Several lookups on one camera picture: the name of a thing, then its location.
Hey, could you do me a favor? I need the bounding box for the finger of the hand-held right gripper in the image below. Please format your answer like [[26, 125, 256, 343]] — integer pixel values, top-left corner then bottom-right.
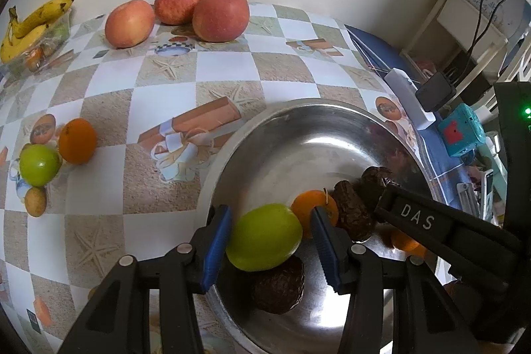
[[374, 183, 523, 290]]

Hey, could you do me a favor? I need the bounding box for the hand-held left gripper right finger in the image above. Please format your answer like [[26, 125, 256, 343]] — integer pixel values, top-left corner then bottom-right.
[[311, 206, 461, 354]]

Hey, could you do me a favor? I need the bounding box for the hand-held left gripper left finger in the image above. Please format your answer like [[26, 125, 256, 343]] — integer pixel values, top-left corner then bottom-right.
[[56, 205, 233, 354]]

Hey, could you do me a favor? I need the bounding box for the orange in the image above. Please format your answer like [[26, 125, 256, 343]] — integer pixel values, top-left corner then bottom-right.
[[58, 118, 98, 165], [290, 190, 340, 241], [390, 230, 428, 258]]

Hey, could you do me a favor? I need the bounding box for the elongated dark avocado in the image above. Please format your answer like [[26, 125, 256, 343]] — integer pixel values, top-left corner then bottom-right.
[[333, 180, 376, 243]]

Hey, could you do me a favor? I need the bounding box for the green guava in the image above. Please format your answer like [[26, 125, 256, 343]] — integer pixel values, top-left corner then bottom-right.
[[225, 203, 303, 272], [19, 144, 61, 187]]

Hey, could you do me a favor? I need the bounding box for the large dark avocado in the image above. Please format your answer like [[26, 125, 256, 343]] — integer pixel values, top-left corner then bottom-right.
[[360, 167, 395, 214]]

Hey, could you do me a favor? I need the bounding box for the round dark avocado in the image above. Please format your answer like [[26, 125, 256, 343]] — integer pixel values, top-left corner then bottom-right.
[[252, 254, 305, 314]]

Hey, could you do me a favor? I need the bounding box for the steel bowl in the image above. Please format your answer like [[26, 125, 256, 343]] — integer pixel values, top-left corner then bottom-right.
[[203, 99, 436, 354]]

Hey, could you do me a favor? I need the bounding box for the teal toy box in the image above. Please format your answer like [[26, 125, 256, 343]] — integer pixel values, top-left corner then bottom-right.
[[439, 103, 486, 158]]

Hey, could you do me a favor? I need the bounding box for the black power adapter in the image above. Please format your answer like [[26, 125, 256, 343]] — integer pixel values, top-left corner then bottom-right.
[[416, 72, 456, 112]]

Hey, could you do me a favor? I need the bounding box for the white box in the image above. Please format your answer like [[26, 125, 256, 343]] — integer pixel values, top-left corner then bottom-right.
[[384, 69, 436, 131]]

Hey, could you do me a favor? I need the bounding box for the white shelf rack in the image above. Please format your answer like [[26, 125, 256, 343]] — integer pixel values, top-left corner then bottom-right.
[[400, 0, 509, 89]]

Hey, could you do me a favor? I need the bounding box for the small yellow-brown fruit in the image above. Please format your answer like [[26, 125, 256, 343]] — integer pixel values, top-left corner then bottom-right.
[[24, 187, 47, 218]]

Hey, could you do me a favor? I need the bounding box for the red apple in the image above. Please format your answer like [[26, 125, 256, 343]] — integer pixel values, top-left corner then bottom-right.
[[192, 0, 250, 43], [105, 0, 155, 49], [154, 0, 204, 26]]

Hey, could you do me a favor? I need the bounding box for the clear plastic fruit container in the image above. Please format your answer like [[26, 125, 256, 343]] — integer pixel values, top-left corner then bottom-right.
[[3, 8, 72, 78]]

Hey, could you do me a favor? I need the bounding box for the black cable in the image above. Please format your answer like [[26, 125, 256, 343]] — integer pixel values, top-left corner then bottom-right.
[[465, 0, 524, 83]]

